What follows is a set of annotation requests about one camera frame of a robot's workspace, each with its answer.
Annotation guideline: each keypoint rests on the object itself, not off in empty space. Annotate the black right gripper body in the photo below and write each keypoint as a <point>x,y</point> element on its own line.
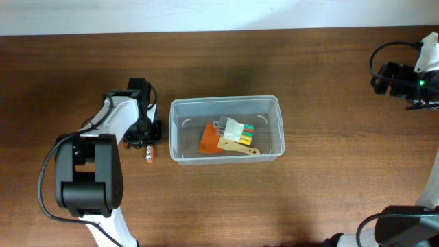
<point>400,71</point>

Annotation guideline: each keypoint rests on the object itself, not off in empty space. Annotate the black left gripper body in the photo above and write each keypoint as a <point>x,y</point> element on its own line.
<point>146,133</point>

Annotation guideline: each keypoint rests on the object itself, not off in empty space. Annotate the orange socket bit rail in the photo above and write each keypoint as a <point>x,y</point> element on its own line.
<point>149,154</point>

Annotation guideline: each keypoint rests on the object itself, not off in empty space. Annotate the orange scraper wooden handle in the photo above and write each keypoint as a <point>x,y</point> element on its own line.
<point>211,143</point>

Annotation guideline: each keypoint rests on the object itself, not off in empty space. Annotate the clear plastic container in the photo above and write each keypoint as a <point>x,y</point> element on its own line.
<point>189,117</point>

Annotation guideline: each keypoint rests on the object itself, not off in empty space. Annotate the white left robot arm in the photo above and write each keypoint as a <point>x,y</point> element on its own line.
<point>88,173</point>

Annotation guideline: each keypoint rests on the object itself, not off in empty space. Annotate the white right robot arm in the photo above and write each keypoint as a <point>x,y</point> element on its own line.
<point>402,225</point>

